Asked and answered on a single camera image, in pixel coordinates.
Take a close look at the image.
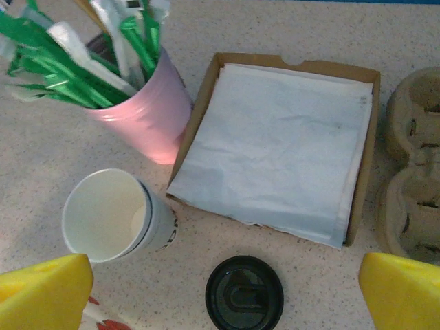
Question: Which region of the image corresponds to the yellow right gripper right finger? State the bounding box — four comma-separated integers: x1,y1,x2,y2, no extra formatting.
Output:
359,252,440,330

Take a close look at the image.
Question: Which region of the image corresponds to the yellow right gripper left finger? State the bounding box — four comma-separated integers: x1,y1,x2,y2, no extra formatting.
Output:
0,253,94,330

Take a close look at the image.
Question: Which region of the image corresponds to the red and white gift bag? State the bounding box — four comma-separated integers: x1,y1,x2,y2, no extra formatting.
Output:
79,294,135,330

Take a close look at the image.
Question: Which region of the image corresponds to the white paper cup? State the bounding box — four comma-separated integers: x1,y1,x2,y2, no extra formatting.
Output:
61,168,178,264

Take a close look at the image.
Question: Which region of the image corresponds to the brown cardboard napkin box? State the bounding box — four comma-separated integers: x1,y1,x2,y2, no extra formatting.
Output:
166,52,382,249

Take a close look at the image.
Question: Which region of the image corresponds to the tray of white napkins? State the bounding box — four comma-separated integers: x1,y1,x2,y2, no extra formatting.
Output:
167,61,375,249

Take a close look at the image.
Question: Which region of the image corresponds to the pink straw holder cup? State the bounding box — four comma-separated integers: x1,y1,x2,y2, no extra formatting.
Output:
85,44,193,165

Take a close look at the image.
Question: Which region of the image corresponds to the white wrapped straw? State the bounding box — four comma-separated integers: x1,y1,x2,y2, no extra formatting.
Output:
89,0,135,79
47,21,139,98

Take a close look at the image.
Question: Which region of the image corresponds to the wooden stir stick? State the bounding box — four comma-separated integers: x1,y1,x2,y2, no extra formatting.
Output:
73,0,113,37

